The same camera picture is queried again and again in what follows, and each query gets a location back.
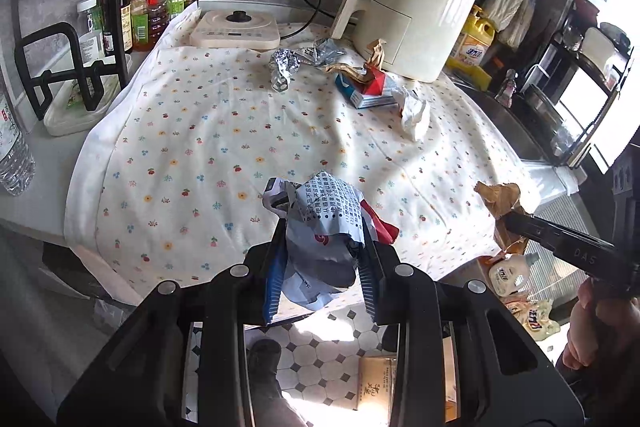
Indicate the tan cardboard box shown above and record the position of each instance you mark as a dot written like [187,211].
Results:
[375,382]

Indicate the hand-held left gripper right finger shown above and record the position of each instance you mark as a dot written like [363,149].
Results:
[368,289]

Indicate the yellow detergent bottle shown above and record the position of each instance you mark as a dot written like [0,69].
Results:
[472,42]

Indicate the light blue cardboard box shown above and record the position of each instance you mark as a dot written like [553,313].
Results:
[352,94]

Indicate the white plastic tray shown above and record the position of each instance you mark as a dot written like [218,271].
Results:
[65,119]

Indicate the grey printed packet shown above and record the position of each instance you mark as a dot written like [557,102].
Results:
[325,227]

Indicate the clear plastic water bottle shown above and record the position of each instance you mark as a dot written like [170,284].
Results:
[15,157]

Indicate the red crumpled packet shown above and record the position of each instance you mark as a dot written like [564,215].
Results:
[375,79]

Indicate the dark kitchen sink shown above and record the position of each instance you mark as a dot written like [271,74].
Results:
[505,122]

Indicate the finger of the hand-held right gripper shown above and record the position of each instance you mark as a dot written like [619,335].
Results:
[535,232]

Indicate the metal dish rack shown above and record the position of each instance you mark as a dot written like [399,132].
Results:
[575,57]

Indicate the crumpled brown paper bag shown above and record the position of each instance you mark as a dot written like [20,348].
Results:
[377,52]

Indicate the hanging plastic bags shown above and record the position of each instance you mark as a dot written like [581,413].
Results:
[510,2]

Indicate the brown paper scrap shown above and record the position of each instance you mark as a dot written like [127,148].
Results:
[505,199]

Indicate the person's right hand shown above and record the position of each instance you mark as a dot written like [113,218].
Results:
[582,327]

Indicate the white-lidded jar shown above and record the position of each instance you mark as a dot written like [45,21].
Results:
[92,27]

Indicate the floral white tablecloth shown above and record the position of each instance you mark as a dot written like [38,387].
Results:
[200,132]

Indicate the person's dark shoe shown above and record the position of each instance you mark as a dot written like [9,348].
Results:
[265,367]

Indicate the silver wrapper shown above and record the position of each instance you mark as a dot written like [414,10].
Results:
[320,53]

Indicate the white kitchen scale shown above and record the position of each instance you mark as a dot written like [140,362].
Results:
[220,32]

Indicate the small pink-labelled bottle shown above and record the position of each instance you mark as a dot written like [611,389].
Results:
[506,87]

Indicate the crumpled white tissue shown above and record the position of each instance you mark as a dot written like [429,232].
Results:
[415,117]

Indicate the cream air fryer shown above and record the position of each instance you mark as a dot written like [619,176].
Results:
[415,17]

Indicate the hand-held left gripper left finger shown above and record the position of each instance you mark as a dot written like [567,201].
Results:
[274,287]

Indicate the crumpled aluminium foil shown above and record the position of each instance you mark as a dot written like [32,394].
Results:
[282,67]

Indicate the orange refill pouch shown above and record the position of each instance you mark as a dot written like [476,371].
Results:
[537,319]

